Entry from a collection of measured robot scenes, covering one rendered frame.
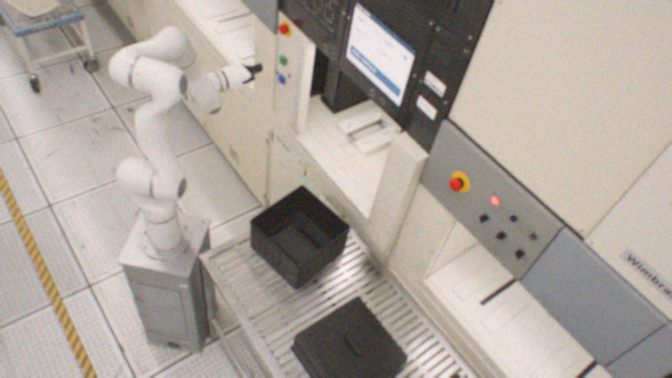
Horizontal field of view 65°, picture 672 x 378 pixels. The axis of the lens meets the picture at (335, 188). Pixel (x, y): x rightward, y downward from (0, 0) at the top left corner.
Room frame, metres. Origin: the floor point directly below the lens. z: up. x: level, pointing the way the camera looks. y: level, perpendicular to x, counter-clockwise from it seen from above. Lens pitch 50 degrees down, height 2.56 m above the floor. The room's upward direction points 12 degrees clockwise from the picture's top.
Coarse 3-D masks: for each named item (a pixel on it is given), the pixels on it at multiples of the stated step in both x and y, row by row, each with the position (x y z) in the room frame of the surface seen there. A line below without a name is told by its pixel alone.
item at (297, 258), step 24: (312, 192) 1.31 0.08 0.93; (264, 216) 1.18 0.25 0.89; (288, 216) 1.29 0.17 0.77; (312, 216) 1.30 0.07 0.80; (336, 216) 1.23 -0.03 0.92; (264, 240) 1.07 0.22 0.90; (288, 240) 1.18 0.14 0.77; (312, 240) 1.19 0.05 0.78; (336, 240) 1.12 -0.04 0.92; (288, 264) 1.00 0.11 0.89; (312, 264) 1.02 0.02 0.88
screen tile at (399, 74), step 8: (384, 40) 1.38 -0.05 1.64; (384, 48) 1.38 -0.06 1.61; (392, 48) 1.36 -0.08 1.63; (392, 56) 1.35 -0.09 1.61; (400, 56) 1.33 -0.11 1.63; (408, 56) 1.31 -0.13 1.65; (384, 64) 1.37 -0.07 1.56; (392, 64) 1.35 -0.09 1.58; (400, 64) 1.32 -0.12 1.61; (408, 64) 1.30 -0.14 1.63; (392, 72) 1.34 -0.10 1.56; (400, 72) 1.32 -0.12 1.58; (400, 80) 1.31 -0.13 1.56
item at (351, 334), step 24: (336, 312) 0.86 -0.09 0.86; (360, 312) 0.88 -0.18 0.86; (312, 336) 0.76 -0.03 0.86; (336, 336) 0.77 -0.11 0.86; (360, 336) 0.79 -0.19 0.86; (384, 336) 0.81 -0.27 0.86; (312, 360) 0.68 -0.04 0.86; (336, 360) 0.69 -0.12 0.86; (360, 360) 0.71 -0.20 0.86; (384, 360) 0.73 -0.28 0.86
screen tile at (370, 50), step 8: (360, 16) 1.47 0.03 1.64; (360, 24) 1.47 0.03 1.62; (368, 24) 1.44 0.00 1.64; (368, 32) 1.44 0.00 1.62; (352, 40) 1.48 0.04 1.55; (360, 40) 1.46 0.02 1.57; (376, 40) 1.41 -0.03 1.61; (368, 48) 1.43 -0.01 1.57; (376, 48) 1.40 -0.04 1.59; (368, 56) 1.42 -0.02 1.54
